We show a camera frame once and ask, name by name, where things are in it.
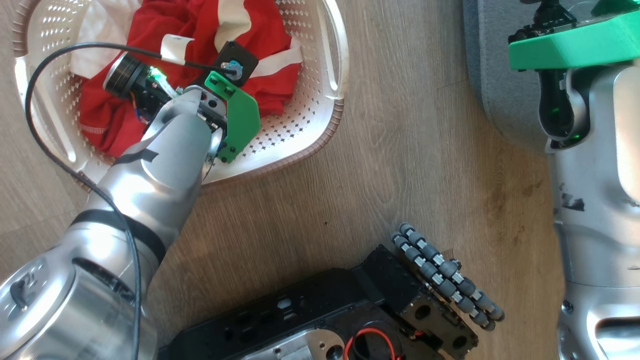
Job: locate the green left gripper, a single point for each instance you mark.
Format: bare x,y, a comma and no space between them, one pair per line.
243,120

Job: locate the white plastic laundry basket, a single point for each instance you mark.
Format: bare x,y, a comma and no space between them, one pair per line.
310,120

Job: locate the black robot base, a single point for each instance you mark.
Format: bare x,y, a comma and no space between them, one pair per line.
310,305

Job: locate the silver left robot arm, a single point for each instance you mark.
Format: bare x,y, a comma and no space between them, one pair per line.
145,175

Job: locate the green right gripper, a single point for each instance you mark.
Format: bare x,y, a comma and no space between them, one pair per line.
580,47

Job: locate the grey roller omni wheel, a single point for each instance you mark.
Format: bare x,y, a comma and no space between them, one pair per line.
445,275

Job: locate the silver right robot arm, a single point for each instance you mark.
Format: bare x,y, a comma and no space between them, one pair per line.
595,200

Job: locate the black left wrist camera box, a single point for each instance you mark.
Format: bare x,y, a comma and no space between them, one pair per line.
239,54

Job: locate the grey fabric sofa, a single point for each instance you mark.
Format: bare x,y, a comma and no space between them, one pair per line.
505,75

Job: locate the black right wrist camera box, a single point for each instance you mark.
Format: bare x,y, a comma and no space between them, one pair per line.
547,20

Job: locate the red garment with white stripes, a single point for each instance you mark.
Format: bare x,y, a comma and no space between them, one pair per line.
165,20

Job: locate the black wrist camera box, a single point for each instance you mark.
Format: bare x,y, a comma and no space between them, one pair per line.
547,20
239,54

